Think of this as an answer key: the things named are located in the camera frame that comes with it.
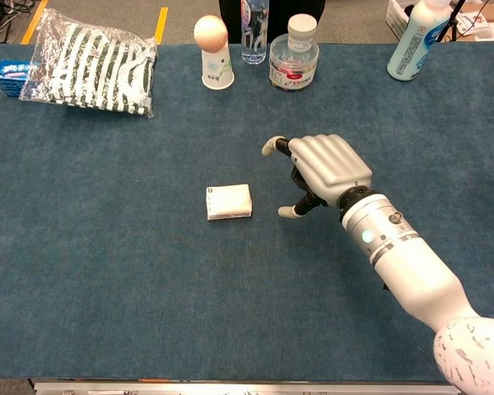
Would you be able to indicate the white storage box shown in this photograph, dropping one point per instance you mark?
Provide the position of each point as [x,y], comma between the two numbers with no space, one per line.
[396,16]

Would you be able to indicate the striped shirt in plastic bag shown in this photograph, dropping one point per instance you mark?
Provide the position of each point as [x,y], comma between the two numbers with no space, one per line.
[99,74]

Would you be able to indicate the clear jar with white lid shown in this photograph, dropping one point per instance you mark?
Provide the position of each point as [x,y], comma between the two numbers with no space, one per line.
[293,61]

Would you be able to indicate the teal table cloth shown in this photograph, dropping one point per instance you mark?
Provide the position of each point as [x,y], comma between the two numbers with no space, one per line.
[148,267]

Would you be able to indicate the small white box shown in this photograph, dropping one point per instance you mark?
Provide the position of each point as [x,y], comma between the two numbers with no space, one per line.
[229,201]

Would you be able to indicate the white and blue lotion bottle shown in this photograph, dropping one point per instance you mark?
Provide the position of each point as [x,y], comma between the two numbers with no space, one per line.
[416,45]

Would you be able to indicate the white paper cup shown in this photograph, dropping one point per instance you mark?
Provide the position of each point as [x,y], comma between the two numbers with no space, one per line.
[217,70]

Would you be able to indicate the white printed bag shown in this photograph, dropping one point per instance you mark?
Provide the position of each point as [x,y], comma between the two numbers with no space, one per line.
[472,21]

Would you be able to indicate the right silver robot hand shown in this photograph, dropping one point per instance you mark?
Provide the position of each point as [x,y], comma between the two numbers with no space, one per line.
[331,164]

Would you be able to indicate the clear water bottle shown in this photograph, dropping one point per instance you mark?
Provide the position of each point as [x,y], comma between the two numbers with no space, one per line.
[254,37]

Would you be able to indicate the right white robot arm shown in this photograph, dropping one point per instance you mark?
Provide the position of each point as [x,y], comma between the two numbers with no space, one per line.
[411,255]

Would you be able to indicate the aluminium table edge rail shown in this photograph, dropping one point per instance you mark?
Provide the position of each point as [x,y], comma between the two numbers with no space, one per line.
[230,388]

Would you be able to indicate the tan ball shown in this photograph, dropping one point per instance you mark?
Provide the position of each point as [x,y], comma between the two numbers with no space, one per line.
[211,33]

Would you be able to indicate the blue cookie box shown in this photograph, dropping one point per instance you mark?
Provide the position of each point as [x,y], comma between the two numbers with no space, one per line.
[10,76]

